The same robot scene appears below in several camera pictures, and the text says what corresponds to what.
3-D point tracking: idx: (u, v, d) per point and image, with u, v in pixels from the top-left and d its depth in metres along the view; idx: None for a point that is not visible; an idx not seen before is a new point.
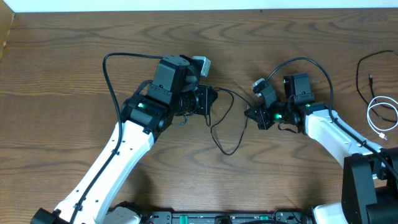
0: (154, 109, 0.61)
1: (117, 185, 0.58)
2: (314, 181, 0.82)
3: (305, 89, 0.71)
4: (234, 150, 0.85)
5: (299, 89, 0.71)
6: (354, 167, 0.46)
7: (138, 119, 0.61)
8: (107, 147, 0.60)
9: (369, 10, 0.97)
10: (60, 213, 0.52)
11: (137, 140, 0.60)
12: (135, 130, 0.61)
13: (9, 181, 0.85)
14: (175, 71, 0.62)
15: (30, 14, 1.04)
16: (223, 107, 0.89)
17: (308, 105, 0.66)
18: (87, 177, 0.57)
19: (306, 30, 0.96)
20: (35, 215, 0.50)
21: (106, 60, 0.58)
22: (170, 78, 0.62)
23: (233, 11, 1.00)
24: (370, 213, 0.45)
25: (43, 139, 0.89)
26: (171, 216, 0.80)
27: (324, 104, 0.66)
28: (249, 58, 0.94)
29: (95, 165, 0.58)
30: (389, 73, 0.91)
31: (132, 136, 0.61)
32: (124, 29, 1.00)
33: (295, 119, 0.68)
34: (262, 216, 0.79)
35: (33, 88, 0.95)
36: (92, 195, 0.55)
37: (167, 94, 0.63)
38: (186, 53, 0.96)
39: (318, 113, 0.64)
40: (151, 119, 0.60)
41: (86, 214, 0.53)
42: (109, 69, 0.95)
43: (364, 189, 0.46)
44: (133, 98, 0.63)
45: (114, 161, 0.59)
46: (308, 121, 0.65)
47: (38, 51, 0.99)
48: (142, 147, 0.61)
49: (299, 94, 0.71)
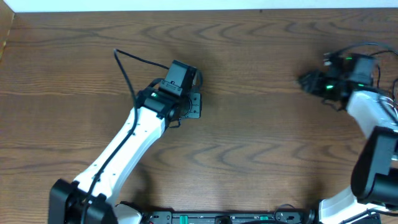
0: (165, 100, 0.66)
1: (132, 162, 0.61)
2: (314, 181, 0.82)
3: (364, 71, 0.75)
4: (233, 150, 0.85)
5: (359, 69, 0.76)
6: (379, 139, 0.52)
7: (151, 107, 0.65)
8: (124, 130, 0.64)
9: (369, 10, 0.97)
10: (78, 185, 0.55)
11: (151, 124, 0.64)
12: (150, 116, 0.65)
13: (8, 180, 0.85)
14: (186, 70, 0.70)
15: (30, 14, 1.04)
16: (223, 107, 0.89)
17: (362, 84, 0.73)
18: (104, 154, 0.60)
19: (307, 30, 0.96)
20: (55, 185, 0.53)
21: (116, 53, 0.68)
22: (181, 75, 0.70)
23: (234, 11, 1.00)
24: (377, 182, 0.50)
25: (42, 139, 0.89)
26: (171, 216, 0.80)
27: (377, 90, 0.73)
28: (249, 58, 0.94)
29: (112, 144, 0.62)
30: (390, 73, 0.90)
31: (148, 119, 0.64)
32: (124, 28, 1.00)
33: (344, 94, 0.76)
34: (262, 216, 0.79)
35: (32, 88, 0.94)
36: (109, 169, 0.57)
37: (178, 89, 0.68)
38: (186, 53, 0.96)
39: (366, 95, 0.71)
40: (163, 107, 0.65)
41: (103, 186, 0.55)
42: (109, 70, 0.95)
43: (379, 164, 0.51)
44: (146, 91, 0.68)
45: (129, 140, 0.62)
46: (354, 94, 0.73)
47: (38, 51, 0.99)
48: (156, 130, 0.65)
49: (356, 74, 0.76)
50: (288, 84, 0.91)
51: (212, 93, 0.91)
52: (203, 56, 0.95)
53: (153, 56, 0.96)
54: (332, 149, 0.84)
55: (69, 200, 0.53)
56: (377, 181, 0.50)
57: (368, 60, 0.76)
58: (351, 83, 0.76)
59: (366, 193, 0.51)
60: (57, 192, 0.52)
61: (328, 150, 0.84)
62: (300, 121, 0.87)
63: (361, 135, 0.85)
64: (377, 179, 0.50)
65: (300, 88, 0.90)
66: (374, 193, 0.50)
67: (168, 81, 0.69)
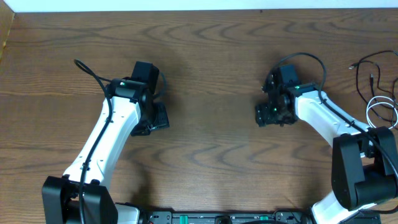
0: (135, 85, 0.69)
1: (115, 147, 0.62)
2: (314, 181, 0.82)
3: (291, 77, 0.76)
4: (233, 150, 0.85)
5: (285, 78, 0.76)
6: (343, 147, 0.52)
7: (122, 95, 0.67)
8: (101, 120, 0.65)
9: (369, 10, 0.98)
10: (69, 177, 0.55)
11: (126, 109, 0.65)
12: (124, 104, 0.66)
13: (8, 181, 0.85)
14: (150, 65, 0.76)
15: (30, 14, 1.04)
16: (223, 107, 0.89)
17: (298, 87, 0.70)
18: (87, 145, 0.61)
19: (307, 30, 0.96)
20: (44, 183, 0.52)
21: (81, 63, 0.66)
22: (146, 70, 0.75)
23: (234, 11, 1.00)
24: (359, 190, 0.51)
25: (42, 139, 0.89)
26: (171, 216, 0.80)
27: (314, 86, 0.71)
28: (249, 58, 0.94)
29: (93, 135, 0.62)
30: (390, 73, 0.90)
31: (122, 106, 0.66)
32: (124, 29, 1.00)
33: (285, 101, 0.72)
34: (262, 216, 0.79)
35: (33, 88, 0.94)
36: (96, 157, 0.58)
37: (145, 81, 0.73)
38: (186, 53, 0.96)
39: (308, 96, 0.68)
40: (134, 93, 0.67)
41: (94, 172, 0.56)
42: (109, 70, 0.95)
43: (353, 172, 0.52)
44: (114, 81, 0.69)
45: (109, 128, 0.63)
46: (297, 102, 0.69)
47: (38, 52, 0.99)
48: (132, 115, 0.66)
49: (286, 82, 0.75)
50: None
51: (211, 93, 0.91)
52: (202, 56, 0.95)
53: (153, 56, 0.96)
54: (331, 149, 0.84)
55: (63, 196, 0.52)
56: (359, 188, 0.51)
57: (288, 66, 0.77)
58: (286, 89, 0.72)
59: (354, 204, 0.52)
60: (48, 190, 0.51)
61: (328, 150, 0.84)
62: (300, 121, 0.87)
63: None
64: (357, 187, 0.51)
65: None
66: (360, 201, 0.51)
67: (134, 78, 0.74)
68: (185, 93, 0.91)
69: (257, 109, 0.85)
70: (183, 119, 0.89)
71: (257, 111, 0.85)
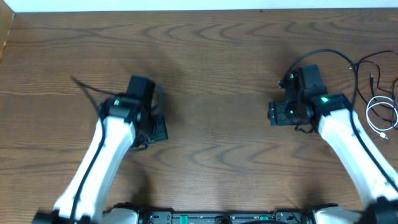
0: (130, 102, 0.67)
1: (107, 174, 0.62)
2: (314, 181, 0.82)
3: (316, 82, 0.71)
4: (233, 150, 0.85)
5: (309, 83, 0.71)
6: (379, 214, 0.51)
7: (116, 116, 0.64)
8: (92, 145, 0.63)
9: (369, 10, 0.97)
10: (60, 211, 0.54)
11: (119, 133, 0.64)
12: (117, 126, 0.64)
13: (8, 180, 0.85)
14: (145, 81, 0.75)
15: (30, 14, 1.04)
16: (223, 107, 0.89)
17: (325, 101, 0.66)
18: (79, 174, 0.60)
19: (307, 30, 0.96)
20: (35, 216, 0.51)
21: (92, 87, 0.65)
22: (141, 86, 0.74)
23: (234, 11, 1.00)
24: None
25: (42, 139, 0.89)
26: (171, 216, 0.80)
27: (343, 98, 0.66)
28: (249, 58, 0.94)
29: (85, 162, 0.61)
30: (390, 73, 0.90)
31: (115, 130, 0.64)
32: (124, 29, 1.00)
33: (308, 113, 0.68)
34: (262, 216, 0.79)
35: (33, 88, 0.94)
36: (87, 188, 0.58)
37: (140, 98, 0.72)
38: (186, 53, 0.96)
39: (339, 119, 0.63)
40: (129, 110, 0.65)
41: (86, 205, 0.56)
42: (109, 70, 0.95)
43: None
44: (106, 101, 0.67)
45: (101, 154, 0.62)
46: (324, 121, 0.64)
47: (38, 52, 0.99)
48: (125, 139, 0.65)
49: (310, 87, 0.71)
50: None
51: (211, 93, 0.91)
52: (202, 56, 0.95)
53: (153, 56, 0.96)
54: (331, 149, 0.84)
55: None
56: None
57: (312, 69, 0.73)
58: (313, 101, 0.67)
59: None
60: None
61: (328, 151, 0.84)
62: None
63: None
64: None
65: None
66: None
67: (130, 93, 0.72)
68: (185, 93, 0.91)
69: (271, 106, 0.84)
70: (183, 119, 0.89)
71: (271, 108, 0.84)
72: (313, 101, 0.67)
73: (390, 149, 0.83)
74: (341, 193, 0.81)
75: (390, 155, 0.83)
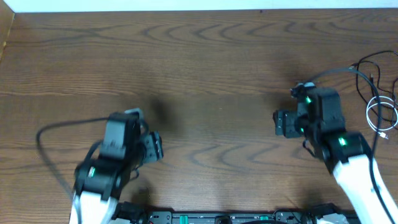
0: (107, 168, 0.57)
1: None
2: (314, 181, 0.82)
3: (334, 114, 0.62)
4: (233, 150, 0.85)
5: (328, 115, 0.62)
6: None
7: (92, 190, 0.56)
8: None
9: (369, 10, 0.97)
10: None
11: (96, 215, 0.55)
12: (93, 204, 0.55)
13: (8, 180, 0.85)
14: (125, 126, 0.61)
15: (30, 14, 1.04)
16: (223, 107, 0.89)
17: (345, 145, 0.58)
18: None
19: (307, 30, 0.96)
20: None
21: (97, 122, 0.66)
22: (120, 133, 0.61)
23: (234, 11, 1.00)
24: None
25: (42, 139, 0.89)
26: (171, 216, 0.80)
27: (362, 139, 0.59)
28: (249, 58, 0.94)
29: None
30: (390, 73, 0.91)
31: (92, 211, 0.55)
32: (124, 29, 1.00)
33: (324, 155, 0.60)
34: (262, 216, 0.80)
35: (33, 88, 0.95)
36: None
37: (120, 150, 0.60)
38: (186, 53, 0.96)
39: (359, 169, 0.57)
40: (107, 180, 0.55)
41: None
42: (109, 70, 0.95)
43: None
44: (82, 163, 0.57)
45: None
46: (341, 168, 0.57)
47: (38, 52, 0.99)
48: (104, 218, 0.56)
49: (327, 120, 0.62)
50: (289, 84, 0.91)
51: (211, 93, 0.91)
52: (202, 56, 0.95)
53: (153, 56, 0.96)
54: None
55: None
56: None
57: (333, 98, 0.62)
58: (331, 143, 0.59)
59: None
60: None
61: None
62: None
63: None
64: None
65: None
66: None
67: (109, 142, 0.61)
68: (185, 93, 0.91)
69: (278, 116, 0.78)
70: (183, 119, 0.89)
71: (278, 119, 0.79)
72: (332, 143, 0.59)
73: (390, 149, 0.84)
74: (341, 193, 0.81)
75: (390, 155, 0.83)
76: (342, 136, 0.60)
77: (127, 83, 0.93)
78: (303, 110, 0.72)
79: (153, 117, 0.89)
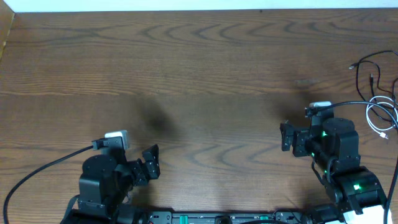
0: None
1: None
2: (314, 181, 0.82)
3: (351, 153, 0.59)
4: (233, 150, 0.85)
5: (344, 155, 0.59)
6: None
7: None
8: None
9: (369, 10, 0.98)
10: None
11: None
12: None
13: (7, 180, 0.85)
14: (99, 185, 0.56)
15: (30, 14, 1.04)
16: (223, 107, 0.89)
17: (359, 190, 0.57)
18: None
19: (307, 30, 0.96)
20: None
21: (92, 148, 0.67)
22: (96, 192, 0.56)
23: (234, 11, 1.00)
24: None
25: (42, 139, 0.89)
26: (171, 216, 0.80)
27: (376, 183, 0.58)
28: (249, 58, 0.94)
29: None
30: (390, 73, 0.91)
31: None
32: (124, 29, 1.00)
33: (336, 195, 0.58)
34: (262, 216, 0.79)
35: (32, 88, 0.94)
36: None
37: (100, 208, 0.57)
38: (186, 53, 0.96)
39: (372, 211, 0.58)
40: None
41: None
42: (109, 70, 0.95)
43: None
44: None
45: None
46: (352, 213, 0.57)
47: (38, 51, 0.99)
48: None
49: (343, 160, 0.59)
50: (289, 84, 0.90)
51: (211, 93, 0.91)
52: (203, 56, 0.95)
53: (153, 56, 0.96)
54: None
55: None
56: None
57: (352, 140, 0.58)
58: (345, 187, 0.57)
59: None
60: None
61: None
62: (300, 121, 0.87)
63: (362, 135, 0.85)
64: None
65: (300, 88, 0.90)
66: None
67: (86, 200, 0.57)
68: (185, 93, 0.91)
69: (286, 134, 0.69)
70: (183, 119, 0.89)
71: (286, 136, 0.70)
72: (346, 187, 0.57)
73: (390, 149, 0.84)
74: None
75: (390, 155, 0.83)
76: (357, 180, 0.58)
77: (127, 82, 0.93)
78: (314, 133, 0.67)
79: (153, 117, 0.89)
